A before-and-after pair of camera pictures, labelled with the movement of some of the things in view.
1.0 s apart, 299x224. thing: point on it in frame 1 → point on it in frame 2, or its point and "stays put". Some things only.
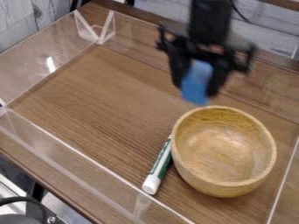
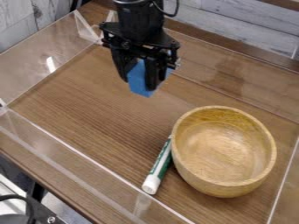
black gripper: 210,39 → 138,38
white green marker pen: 159,166 stays put
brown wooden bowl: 223,150 stays put
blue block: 196,82 → 136,79
